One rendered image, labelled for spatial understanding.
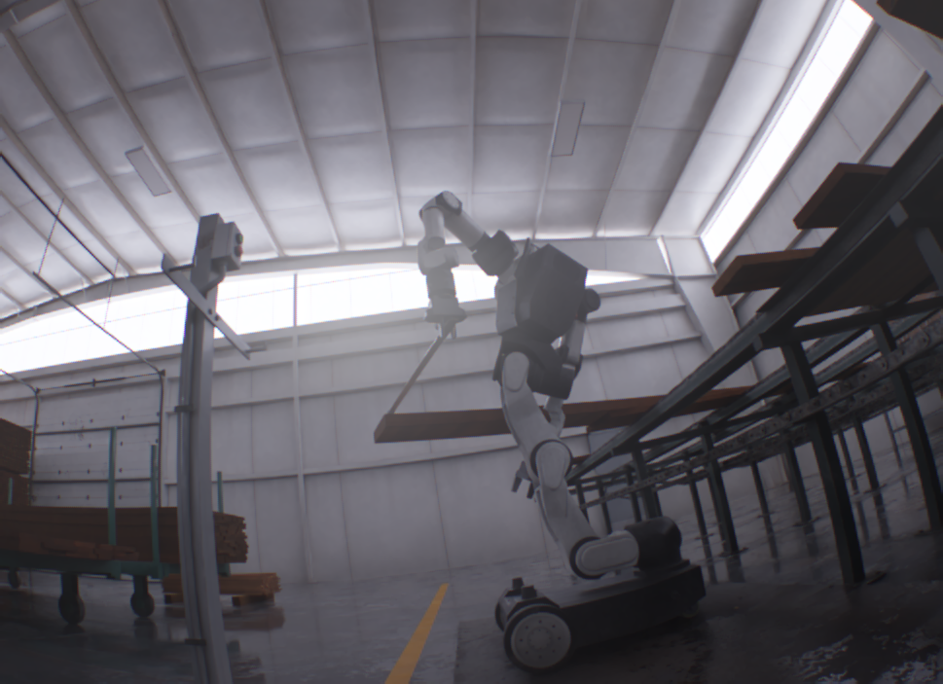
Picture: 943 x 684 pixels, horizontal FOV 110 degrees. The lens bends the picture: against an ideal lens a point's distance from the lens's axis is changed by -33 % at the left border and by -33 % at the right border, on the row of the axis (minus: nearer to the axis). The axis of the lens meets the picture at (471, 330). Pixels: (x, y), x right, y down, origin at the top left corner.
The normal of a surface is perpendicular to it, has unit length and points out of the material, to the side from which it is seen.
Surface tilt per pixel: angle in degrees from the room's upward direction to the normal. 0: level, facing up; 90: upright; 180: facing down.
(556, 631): 90
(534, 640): 90
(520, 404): 113
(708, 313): 90
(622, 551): 90
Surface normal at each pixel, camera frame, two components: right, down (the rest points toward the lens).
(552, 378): -0.11, -0.04
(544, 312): 0.41, 0.00
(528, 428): 0.00, -0.42
